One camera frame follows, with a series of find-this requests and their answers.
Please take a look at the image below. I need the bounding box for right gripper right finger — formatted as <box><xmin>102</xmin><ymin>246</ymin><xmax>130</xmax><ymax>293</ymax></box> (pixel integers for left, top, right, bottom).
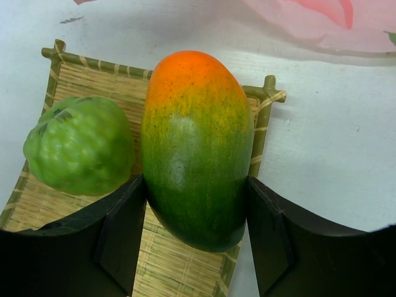
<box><xmin>247</xmin><ymin>177</ymin><xmax>294</xmax><ymax>296</ymax></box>

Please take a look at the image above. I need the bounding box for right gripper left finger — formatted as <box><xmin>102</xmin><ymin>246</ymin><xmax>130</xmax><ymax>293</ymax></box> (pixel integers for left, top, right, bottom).
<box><xmin>93</xmin><ymin>174</ymin><xmax>146</xmax><ymax>296</ymax></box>

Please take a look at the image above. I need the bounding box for green fake guava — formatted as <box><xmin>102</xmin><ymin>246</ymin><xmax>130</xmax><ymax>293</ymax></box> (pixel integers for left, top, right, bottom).
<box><xmin>23</xmin><ymin>97</ymin><xmax>136</xmax><ymax>196</ymax></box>

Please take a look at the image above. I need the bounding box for green orange fake mango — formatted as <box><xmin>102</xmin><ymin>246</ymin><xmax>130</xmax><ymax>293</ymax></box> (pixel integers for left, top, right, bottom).
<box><xmin>141</xmin><ymin>51</ymin><xmax>254</xmax><ymax>252</ymax></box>

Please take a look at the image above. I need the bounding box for pink plastic bag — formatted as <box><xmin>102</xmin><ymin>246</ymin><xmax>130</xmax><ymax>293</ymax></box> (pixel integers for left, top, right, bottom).
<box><xmin>77</xmin><ymin>1</ymin><xmax>395</xmax><ymax>66</ymax></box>

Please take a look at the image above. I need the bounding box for woven bamboo mat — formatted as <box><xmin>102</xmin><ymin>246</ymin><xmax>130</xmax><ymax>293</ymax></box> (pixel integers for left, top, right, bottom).
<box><xmin>1</xmin><ymin>40</ymin><xmax>286</xmax><ymax>296</ymax></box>

